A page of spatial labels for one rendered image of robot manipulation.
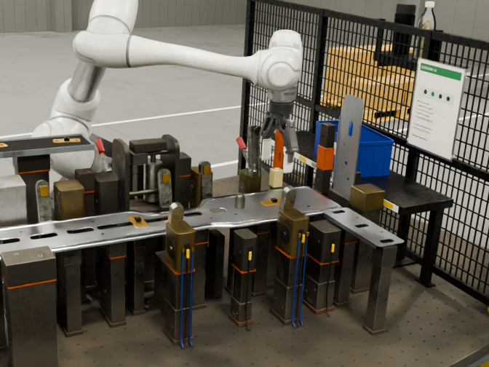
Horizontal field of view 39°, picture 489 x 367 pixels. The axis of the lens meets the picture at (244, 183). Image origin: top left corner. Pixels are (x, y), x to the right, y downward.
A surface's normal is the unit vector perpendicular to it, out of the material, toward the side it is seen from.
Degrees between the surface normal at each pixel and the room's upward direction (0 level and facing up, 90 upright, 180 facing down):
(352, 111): 90
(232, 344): 0
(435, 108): 90
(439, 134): 90
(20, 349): 90
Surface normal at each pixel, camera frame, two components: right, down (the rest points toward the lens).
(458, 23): -0.78, 0.17
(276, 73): 0.06, 0.34
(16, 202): 0.48, 0.32
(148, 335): 0.06, -0.94
